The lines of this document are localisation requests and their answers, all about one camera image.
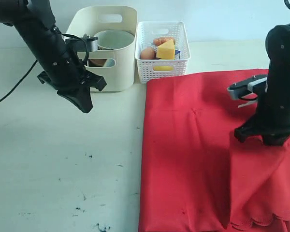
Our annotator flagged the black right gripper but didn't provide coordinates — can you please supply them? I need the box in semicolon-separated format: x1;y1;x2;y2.
234;80;290;146

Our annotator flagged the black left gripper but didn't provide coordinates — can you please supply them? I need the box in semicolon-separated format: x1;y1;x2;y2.
36;43;106;113

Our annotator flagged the pale green ceramic bowl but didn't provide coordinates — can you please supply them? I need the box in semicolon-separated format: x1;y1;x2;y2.
94;29;134;50

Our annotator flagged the yellow lemon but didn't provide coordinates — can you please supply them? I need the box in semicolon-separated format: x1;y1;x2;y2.
153;66;174;72

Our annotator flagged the brown egg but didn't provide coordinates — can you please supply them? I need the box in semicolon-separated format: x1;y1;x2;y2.
140;47;156;60

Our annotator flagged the fried chicken piece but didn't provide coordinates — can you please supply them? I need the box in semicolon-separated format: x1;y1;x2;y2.
153;37;175;46

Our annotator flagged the yellow cheese wedge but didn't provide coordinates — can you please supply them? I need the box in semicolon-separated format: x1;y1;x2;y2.
156;39;175;59

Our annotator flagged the red tablecloth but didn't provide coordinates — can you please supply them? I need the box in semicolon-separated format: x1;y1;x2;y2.
139;69;290;232

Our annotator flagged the small milk carton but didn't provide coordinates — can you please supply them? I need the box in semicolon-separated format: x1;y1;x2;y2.
174;49;181;59

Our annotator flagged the brown wooden plate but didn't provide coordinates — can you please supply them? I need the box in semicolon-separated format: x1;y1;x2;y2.
88;59;107;67

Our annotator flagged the stainless steel cup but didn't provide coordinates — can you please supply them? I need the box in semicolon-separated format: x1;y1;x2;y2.
103;58;116;67

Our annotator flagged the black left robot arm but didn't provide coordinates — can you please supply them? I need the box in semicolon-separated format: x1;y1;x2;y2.
0;0;107;113

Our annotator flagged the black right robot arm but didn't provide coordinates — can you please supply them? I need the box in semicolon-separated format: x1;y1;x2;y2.
227;24;290;146

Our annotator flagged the cream plastic bin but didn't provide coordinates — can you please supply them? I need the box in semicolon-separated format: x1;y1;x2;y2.
67;6;137;92

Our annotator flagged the white perforated plastic basket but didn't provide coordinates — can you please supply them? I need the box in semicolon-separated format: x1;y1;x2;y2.
135;21;191;84

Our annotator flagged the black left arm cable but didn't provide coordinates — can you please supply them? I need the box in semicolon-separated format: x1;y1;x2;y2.
0;59;39;107

